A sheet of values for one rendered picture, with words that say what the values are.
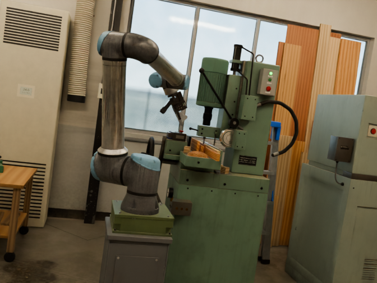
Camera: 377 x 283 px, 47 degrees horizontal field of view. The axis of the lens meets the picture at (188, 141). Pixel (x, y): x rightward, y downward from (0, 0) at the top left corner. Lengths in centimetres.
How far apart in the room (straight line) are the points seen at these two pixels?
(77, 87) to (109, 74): 176
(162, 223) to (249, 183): 81
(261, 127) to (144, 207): 106
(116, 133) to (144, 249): 56
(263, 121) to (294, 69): 157
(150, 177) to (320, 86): 271
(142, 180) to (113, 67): 55
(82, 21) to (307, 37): 213
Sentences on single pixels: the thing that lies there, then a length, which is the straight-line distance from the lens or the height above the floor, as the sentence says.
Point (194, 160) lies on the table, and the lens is 247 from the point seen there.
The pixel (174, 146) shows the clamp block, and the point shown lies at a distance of 267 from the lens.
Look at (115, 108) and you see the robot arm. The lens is 207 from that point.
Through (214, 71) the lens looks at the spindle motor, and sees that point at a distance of 273.
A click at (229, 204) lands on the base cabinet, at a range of 270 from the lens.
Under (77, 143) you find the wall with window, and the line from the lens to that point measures 401.
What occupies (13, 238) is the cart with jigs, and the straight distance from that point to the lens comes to 310.
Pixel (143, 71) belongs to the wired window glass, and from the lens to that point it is 408.
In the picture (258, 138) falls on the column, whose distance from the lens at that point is 280.
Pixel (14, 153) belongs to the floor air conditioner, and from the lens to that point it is 376.
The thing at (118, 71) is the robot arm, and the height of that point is 129.
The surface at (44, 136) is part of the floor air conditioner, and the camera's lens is 372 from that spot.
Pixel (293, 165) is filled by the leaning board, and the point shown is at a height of 77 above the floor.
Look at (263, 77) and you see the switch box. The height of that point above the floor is 142.
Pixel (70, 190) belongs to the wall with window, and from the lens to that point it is 408.
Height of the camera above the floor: 118
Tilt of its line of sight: 5 degrees down
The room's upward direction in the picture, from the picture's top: 8 degrees clockwise
